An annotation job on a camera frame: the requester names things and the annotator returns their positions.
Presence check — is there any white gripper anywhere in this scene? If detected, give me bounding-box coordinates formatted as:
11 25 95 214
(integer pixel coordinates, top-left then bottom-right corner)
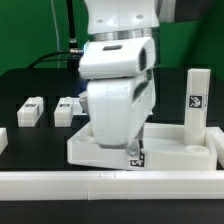
85 70 156 158

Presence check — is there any white desk top tray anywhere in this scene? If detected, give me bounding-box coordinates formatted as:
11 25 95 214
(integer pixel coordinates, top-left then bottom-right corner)
67 123 217 171

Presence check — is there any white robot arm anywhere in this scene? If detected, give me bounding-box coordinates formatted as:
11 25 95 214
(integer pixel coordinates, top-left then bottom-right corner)
79 0 217 159

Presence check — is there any fiducial marker sheet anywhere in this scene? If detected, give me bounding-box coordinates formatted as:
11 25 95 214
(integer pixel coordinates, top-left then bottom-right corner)
73 98 88 115

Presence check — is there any white front fence bar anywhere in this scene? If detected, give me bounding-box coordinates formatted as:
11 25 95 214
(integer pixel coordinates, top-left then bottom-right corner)
0 171 224 201

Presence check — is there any white right fence block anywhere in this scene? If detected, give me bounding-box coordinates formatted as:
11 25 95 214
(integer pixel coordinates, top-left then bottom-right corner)
211 127 224 168

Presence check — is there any white fence block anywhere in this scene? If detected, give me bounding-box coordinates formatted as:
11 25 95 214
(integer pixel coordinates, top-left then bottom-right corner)
0 128 8 155
211 127 224 168

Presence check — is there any white left fence block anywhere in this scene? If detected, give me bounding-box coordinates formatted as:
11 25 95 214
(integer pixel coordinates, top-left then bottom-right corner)
0 128 8 155

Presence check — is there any black cable bundle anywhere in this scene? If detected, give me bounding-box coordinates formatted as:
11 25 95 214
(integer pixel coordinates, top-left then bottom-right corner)
27 0 85 70

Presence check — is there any thin white cable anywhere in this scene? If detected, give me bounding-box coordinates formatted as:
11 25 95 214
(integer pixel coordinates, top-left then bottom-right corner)
50 0 62 69

